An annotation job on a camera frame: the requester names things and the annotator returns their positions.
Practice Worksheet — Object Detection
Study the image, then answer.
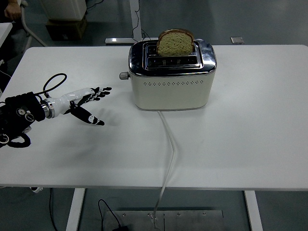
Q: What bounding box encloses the white desk leg with foot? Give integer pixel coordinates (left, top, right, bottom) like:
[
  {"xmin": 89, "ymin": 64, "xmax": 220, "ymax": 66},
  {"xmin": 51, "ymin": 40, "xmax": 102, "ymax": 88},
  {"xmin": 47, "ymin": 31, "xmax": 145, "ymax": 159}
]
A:
[{"xmin": 105, "ymin": 0, "xmax": 150, "ymax": 45}]

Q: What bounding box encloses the person's leg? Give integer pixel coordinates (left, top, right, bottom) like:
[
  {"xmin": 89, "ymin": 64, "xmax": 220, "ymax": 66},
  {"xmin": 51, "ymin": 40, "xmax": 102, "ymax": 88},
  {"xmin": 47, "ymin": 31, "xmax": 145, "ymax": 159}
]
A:
[{"xmin": 11, "ymin": 28, "xmax": 32, "ymax": 55}]

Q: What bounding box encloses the white power cord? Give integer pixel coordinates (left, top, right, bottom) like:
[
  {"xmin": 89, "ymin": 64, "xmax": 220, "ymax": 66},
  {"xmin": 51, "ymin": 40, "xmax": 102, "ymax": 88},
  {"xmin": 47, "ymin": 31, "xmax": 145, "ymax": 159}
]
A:
[{"xmin": 148, "ymin": 110, "xmax": 177, "ymax": 229}]

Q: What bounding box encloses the white cabinet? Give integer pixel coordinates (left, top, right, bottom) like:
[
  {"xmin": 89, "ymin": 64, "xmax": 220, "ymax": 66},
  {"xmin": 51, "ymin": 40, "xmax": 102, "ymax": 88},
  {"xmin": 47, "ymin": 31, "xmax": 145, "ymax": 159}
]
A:
[{"xmin": 39, "ymin": 0, "xmax": 87, "ymax": 21}]

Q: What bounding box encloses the grey metal plate with screws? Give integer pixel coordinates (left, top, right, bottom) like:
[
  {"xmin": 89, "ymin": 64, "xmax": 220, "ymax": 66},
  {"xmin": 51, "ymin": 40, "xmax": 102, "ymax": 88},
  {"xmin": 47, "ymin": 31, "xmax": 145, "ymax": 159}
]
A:
[{"xmin": 105, "ymin": 209, "xmax": 224, "ymax": 231}]

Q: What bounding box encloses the white table leg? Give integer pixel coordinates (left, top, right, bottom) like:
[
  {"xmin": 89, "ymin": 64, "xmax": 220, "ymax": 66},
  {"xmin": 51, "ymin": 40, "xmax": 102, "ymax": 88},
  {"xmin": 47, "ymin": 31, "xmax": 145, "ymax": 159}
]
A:
[
  {"xmin": 65, "ymin": 188, "xmax": 86, "ymax": 231},
  {"xmin": 243, "ymin": 190, "xmax": 264, "ymax": 231}
]

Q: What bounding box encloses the white tube chair frame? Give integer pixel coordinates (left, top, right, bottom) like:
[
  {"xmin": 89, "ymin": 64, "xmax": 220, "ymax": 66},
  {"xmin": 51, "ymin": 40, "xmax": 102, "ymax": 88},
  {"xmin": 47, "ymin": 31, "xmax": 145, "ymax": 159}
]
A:
[{"xmin": 20, "ymin": 0, "xmax": 49, "ymax": 47}]

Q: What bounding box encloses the person's hand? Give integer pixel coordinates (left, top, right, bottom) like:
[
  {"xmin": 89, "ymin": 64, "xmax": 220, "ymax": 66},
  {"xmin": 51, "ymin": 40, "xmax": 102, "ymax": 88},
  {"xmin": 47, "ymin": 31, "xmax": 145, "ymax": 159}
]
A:
[{"xmin": 4, "ymin": 0, "xmax": 23, "ymax": 22}]

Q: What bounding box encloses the thin black hanging cable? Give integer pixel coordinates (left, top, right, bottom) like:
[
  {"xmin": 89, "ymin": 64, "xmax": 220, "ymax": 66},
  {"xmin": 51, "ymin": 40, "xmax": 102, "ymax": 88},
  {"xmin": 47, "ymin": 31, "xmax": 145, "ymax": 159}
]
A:
[{"xmin": 49, "ymin": 188, "xmax": 58, "ymax": 231}]

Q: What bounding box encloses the black cable with adapter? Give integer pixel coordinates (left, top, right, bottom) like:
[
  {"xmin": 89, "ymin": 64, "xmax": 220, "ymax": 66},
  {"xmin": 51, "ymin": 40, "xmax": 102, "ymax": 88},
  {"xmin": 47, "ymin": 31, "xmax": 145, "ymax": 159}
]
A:
[{"xmin": 97, "ymin": 199, "xmax": 129, "ymax": 231}]

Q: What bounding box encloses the brown bread slice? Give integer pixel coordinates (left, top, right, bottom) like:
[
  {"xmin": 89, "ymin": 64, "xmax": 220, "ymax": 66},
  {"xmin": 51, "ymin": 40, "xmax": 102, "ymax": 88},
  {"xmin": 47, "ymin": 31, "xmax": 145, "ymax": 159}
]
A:
[{"xmin": 156, "ymin": 28, "xmax": 194, "ymax": 57}]

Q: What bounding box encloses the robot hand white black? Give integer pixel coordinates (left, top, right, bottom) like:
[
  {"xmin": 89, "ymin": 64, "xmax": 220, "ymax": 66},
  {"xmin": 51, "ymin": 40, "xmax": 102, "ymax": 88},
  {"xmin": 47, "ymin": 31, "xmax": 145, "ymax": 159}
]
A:
[{"xmin": 49, "ymin": 86, "xmax": 113, "ymax": 127}]

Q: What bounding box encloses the brown cardboard box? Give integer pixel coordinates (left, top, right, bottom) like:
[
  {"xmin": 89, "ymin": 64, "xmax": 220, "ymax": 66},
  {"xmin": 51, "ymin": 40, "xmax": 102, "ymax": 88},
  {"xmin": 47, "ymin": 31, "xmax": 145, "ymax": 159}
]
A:
[{"xmin": 45, "ymin": 16, "xmax": 88, "ymax": 41}]

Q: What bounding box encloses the cream toaster with chrome top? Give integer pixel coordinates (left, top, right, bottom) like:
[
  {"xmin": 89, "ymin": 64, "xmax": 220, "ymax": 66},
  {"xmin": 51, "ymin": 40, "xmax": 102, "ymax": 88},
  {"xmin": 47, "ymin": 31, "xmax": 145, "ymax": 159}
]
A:
[{"xmin": 119, "ymin": 38, "xmax": 217, "ymax": 111}]

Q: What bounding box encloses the white side table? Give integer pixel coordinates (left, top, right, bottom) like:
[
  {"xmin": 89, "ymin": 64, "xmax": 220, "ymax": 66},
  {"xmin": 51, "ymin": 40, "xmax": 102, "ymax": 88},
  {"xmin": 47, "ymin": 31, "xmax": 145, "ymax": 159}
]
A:
[{"xmin": 0, "ymin": 22, "xmax": 13, "ymax": 48}]

